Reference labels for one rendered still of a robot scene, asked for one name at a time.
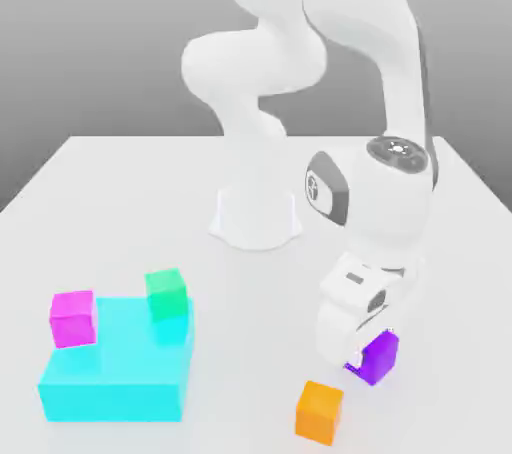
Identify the small magenta cube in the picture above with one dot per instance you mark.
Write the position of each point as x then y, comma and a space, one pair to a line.
72, 320

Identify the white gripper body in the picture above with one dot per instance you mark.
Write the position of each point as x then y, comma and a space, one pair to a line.
338, 332

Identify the large cyan box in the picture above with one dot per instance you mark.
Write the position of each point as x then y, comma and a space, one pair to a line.
120, 374

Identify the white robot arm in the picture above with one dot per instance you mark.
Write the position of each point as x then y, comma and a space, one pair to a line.
360, 42

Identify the small orange cube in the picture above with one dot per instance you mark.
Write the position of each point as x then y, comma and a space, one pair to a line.
318, 414

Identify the small green cube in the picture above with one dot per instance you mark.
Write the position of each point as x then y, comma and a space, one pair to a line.
166, 296

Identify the small purple cube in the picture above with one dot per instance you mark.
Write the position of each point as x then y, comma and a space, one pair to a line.
380, 358

